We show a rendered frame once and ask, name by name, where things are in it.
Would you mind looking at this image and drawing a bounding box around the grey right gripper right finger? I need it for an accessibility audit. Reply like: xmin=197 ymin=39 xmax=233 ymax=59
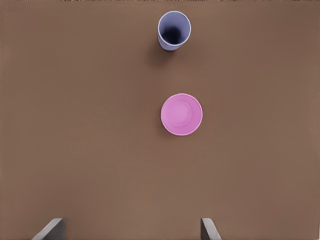
xmin=200 ymin=217 xmax=223 ymax=240

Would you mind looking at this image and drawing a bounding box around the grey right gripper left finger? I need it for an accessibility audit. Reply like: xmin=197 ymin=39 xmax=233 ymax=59
xmin=31 ymin=217 xmax=67 ymax=240

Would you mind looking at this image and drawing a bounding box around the pink bowl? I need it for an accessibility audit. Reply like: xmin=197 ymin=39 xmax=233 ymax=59
xmin=160 ymin=93 xmax=203 ymax=137

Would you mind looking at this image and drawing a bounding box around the blue cup-shaped bowl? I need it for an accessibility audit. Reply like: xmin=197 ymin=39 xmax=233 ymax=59
xmin=157 ymin=10 xmax=192 ymax=52

